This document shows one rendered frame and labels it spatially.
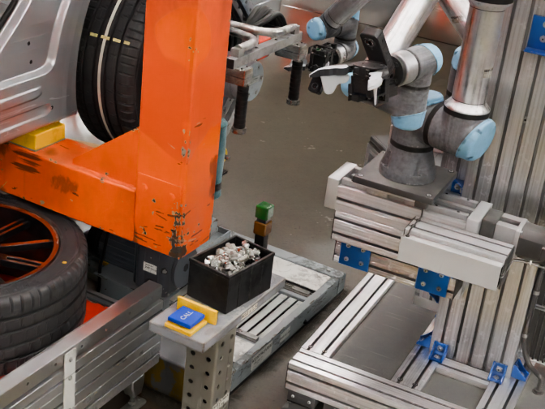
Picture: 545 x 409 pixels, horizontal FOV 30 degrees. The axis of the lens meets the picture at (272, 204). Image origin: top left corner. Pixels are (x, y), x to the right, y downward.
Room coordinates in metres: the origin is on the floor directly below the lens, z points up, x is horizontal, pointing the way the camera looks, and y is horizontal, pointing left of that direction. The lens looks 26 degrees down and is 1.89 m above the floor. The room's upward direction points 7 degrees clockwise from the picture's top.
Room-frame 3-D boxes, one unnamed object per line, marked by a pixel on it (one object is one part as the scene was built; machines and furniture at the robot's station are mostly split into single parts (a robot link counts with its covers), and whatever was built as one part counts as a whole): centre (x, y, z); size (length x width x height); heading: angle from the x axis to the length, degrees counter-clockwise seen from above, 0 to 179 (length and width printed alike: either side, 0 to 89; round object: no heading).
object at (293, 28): (3.13, 0.11, 1.03); 0.19 x 0.18 x 0.11; 63
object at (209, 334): (2.37, 0.11, 0.44); 0.43 x 0.17 x 0.03; 153
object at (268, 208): (2.54, 0.02, 0.64); 0.04 x 0.04 x 0.04; 63
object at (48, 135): (2.75, 0.73, 0.71); 0.14 x 0.14 x 0.05; 63
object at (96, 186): (2.68, 0.57, 0.69); 0.52 x 0.17 x 0.35; 63
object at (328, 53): (3.31, -0.11, 0.86); 0.12 x 0.08 x 0.09; 154
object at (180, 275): (2.83, 0.43, 0.26); 0.42 x 0.18 x 0.35; 63
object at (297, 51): (3.15, 0.00, 0.93); 0.09 x 0.05 x 0.05; 63
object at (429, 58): (2.22, -0.29, 1.21); 0.11 x 0.08 x 0.09; 142
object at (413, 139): (2.51, -0.35, 0.98); 0.13 x 0.12 x 0.14; 52
